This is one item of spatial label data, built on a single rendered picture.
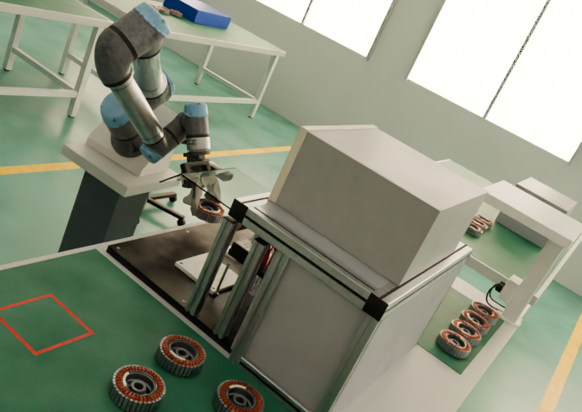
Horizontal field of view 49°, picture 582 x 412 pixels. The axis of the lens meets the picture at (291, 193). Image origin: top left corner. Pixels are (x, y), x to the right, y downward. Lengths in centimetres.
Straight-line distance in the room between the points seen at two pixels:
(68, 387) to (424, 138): 546
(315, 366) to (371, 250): 29
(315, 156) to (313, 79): 551
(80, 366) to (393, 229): 73
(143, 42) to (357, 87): 503
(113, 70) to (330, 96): 516
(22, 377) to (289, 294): 58
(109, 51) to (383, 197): 88
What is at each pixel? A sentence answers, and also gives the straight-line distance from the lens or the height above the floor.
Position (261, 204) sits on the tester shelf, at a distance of 156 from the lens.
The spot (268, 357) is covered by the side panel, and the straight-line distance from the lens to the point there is 158.
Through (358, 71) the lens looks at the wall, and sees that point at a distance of 680.
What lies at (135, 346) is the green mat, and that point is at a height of 75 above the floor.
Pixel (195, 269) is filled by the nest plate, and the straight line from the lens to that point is 186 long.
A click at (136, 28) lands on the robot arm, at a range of 190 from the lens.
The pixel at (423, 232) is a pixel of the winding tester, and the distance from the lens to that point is 144.
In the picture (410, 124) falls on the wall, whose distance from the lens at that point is 657.
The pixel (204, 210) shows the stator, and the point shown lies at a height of 86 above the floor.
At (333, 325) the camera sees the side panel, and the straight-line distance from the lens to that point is 147.
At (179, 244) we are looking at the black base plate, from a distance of 198.
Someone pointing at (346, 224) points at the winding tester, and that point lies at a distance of 151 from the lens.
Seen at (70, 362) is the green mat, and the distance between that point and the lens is 147.
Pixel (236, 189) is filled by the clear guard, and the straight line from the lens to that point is 172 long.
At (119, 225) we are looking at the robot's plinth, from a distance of 251.
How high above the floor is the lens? 168
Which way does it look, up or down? 19 degrees down
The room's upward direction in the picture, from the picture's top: 25 degrees clockwise
